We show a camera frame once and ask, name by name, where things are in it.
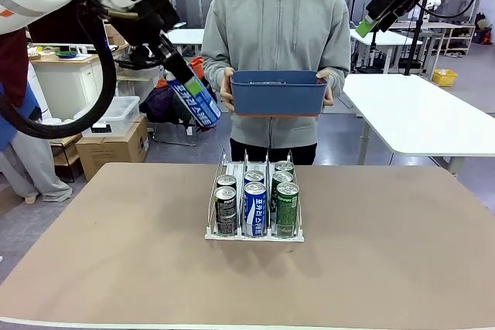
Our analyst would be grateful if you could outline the person in maroon top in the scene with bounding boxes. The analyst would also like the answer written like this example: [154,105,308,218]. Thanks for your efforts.
[0,26,73,204]

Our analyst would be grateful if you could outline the black bag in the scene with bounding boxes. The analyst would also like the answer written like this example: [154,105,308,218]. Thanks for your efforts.
[114,46,167,71]

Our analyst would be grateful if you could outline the person's left forearm grey sleeve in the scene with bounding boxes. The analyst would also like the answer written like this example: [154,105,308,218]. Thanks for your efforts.
[326,42,353,90]

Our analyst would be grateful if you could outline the black tripod stand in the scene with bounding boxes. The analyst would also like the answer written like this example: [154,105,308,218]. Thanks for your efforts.
[404,0,431,76]

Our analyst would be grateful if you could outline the white desk wooden top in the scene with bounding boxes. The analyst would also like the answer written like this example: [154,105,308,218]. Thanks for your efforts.
[29,44,129,121]

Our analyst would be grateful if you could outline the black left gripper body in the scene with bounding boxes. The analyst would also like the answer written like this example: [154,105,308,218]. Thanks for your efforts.
[111,0,182,52]

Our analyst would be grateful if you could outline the blue Pocari Sweat can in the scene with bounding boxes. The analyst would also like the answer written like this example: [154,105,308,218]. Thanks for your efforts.
[244,169,266,185]
[244,181,268,237]
[165,73,223,128]

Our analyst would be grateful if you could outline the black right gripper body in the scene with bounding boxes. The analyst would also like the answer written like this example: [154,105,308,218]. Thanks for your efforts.
[364,0,425,34]

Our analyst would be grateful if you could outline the blue plastic bin orange handles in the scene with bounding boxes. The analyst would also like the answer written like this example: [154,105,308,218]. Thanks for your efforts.
[230,70,328,117]

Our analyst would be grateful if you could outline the black left arm cable sleeve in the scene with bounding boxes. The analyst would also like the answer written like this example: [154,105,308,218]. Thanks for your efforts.
[0,0,118,140]

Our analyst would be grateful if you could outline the low wooden shelf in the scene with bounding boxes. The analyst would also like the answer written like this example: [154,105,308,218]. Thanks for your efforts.
[390,20,476,56]

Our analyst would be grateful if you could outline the person in grey hoodie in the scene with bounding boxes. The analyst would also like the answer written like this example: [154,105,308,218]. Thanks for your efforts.
[200,0,353,167]

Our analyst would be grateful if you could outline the large white table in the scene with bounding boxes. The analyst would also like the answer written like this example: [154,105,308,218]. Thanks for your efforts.
[342,73,495,175]

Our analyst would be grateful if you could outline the person's left hand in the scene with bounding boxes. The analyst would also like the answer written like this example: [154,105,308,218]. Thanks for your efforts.
[316,69,336,107]

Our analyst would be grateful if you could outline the person's right hand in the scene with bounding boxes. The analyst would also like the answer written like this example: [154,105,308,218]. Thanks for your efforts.
[220,66,237,111]

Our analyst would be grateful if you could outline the small black frame shelf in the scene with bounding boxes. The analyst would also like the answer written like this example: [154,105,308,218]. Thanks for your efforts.
[49,134,84,184]

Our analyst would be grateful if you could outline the yellow plastic crate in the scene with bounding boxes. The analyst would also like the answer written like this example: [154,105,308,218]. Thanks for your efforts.
[432,69,459,87]

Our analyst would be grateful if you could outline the person's right forearm grey sleeve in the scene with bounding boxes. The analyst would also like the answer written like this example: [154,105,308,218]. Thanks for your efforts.
[200,42,235,90]

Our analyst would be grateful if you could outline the large brown cardboard box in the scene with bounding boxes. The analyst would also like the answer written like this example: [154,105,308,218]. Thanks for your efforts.
[75,115,151,182]

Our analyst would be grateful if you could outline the black computer monitor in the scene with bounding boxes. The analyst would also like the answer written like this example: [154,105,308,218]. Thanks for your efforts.
[26,7,97,46]

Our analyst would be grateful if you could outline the white background table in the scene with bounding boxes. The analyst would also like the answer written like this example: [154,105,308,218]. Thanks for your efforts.
[166,28,206,57]

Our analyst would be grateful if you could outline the white wire can dispenser rack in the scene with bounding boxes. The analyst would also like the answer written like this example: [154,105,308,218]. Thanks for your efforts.
[204,148,306,243]

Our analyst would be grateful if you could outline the orange jacket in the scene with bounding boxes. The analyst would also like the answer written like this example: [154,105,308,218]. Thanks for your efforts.
[188,56,207,80]

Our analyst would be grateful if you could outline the clear plastic storage box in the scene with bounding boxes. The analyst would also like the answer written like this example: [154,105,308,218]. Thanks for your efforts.
[73,96,141,138]

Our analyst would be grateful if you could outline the dark clothes pile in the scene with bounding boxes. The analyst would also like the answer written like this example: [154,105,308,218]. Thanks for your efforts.
[138,81,217,134]

